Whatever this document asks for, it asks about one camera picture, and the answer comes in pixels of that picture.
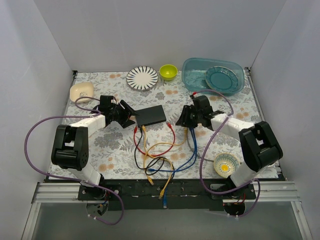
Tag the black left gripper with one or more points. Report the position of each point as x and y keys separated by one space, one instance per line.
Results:
x=122 y=114

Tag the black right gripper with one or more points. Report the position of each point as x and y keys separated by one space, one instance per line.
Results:
x=189 y=117

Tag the dark grey network switch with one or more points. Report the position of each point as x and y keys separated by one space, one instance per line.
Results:
x=150 y=116

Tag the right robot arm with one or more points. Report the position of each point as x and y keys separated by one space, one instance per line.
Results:
x=259 y=145

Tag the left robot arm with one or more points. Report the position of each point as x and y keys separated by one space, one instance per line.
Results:
x=70 y=149

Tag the striped white plate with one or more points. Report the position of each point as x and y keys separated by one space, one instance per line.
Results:
x=142 y=78

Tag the cream square dish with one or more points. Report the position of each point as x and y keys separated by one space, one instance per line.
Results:
x=83 y=89

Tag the lime green bowl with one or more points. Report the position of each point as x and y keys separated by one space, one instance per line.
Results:
x=168 y=72

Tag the teal glass plate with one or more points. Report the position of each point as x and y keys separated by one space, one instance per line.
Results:
x=221 y=78

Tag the yellow patterned small bowl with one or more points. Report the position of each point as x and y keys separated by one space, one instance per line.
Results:
x=225 y=164

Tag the teal plastic tub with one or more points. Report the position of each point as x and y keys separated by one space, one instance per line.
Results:
x=194 y=69

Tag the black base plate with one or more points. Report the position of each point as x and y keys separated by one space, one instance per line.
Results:
x=139 y=194

